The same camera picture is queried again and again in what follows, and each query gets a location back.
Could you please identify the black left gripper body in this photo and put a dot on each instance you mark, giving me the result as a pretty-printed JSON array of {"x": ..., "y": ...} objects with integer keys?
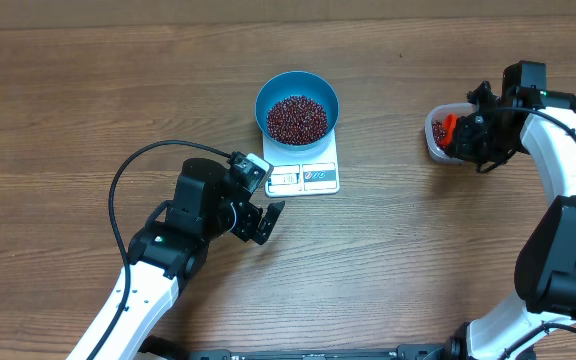
[{"x": 245, "y": 216}]

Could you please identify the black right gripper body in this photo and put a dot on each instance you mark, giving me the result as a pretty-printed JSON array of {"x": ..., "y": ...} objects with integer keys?
[{"x": 486, "y": 141}]

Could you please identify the red scoop with blue handle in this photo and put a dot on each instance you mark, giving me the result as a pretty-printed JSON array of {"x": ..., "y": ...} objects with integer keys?
[{"x": 448, "y": 127}]

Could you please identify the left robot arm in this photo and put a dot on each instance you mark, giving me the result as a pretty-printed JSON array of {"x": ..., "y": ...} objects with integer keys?
[{"x": 210, "y": 200}]

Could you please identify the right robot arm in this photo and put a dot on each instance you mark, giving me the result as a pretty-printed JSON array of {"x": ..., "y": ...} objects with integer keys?
[{"x": 544, "y": 295}]

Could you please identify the white digital kitchen scale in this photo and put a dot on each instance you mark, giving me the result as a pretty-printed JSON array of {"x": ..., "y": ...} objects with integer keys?
[{"x": 302, "y": 171}]

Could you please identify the red beans in bowl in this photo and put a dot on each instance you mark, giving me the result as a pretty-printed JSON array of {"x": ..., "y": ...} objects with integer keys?
[{"x": 297, "y": 120}]

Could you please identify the blue bowl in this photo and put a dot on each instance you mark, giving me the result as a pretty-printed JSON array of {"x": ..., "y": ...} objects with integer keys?
[{"x": 297, "y": 83}]

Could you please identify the clear plastic container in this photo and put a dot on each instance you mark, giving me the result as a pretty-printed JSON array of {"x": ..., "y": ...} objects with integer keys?
[{"x": 439, "y": 113}]

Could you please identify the red beans in container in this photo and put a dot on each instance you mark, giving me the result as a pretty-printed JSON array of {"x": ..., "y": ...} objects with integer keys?
[{"x": 439, "y": 133}]

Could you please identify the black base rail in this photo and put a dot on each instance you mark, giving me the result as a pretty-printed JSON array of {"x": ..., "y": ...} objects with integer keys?
[{"x": 156, "y": 348}]

